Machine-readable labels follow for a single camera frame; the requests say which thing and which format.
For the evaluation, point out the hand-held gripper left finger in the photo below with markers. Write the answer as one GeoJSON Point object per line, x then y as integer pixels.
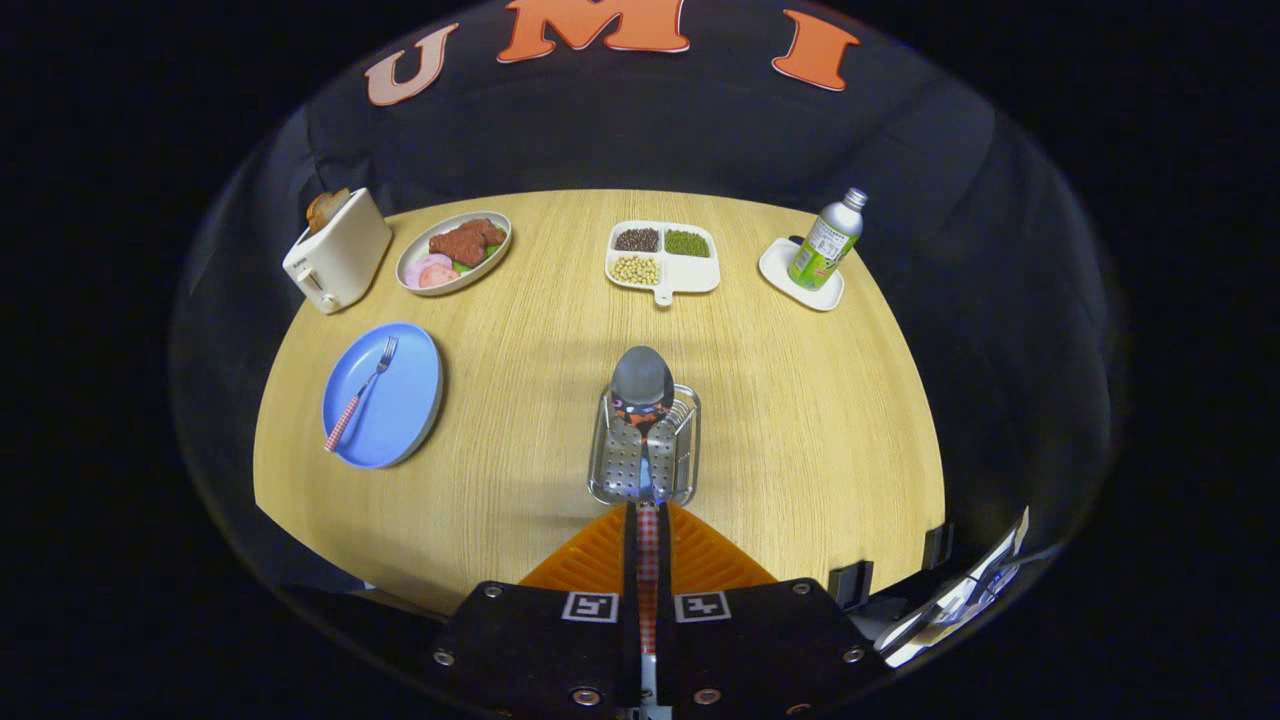
{"type": "Point", "coordinates": [630, 600]}

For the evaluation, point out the black table clamp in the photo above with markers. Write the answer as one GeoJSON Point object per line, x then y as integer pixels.
{"type": "Point", "coordinates": [938, 546]}

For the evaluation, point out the brown meat steak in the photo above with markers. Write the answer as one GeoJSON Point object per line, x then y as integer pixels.
{"type": "Point", "coordinates": [465, 242]}

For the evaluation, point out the pink ham slice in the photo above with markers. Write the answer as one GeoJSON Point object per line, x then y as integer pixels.
{"type": "Point", "coordinates": [442, 278]}
{"type": "Point", "coordinates": [420, 266]}

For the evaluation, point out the pile of dark red beans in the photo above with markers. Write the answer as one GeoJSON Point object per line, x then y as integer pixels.
{"type": "Point", "coordinates": [636, 239]}

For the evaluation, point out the toasted bread slice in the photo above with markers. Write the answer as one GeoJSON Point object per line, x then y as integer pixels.
{"type": "Point", "coordinates": [337, 203]}
{"type": "Point", "coordinates": [316, 215]}

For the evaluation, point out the white toaster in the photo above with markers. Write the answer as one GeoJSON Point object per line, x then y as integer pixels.
{"type": "Point", "coordinates": [345, 255]}

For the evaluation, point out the white oval plate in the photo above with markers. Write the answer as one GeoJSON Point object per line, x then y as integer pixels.
{"type": "Point", "coordinates": [490, 268]}

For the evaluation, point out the metal cutlery basket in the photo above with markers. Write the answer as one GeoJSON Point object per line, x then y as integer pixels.
{"type": "Point", "coordinates": [615, 460]}

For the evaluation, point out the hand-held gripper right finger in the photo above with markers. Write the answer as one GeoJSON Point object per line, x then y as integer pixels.
{"type": "Point", "coordinates": [664, 600]}

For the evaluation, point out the pile of yellow soybeans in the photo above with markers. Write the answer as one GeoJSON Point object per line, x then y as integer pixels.
{"type": "Point", "coordinates": [635, 269]}

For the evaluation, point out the green lettuce leaf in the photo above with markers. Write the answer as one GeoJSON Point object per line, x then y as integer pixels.
{"type": "Point", "coordinates": [490, 252]}

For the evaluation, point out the silver bottle with green label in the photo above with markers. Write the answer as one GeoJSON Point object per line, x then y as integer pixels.
{"type": "Point", "coordinates": [825, 245]}

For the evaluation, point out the white divided tray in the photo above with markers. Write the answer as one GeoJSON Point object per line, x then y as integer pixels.
{"type": "Point", "coordinates": [695, 273]}

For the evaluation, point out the blue round plate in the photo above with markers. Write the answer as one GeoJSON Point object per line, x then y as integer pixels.
{"type": "Point", "coordinates": [400, 400]}

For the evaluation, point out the white square coaster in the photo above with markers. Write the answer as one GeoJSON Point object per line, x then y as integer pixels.
{"type": "Point", "coordinates": [780, 268]}

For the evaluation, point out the pile of green mung beans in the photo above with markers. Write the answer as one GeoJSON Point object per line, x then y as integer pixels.
{"type": "Point", "coordinates": [687, 243]}

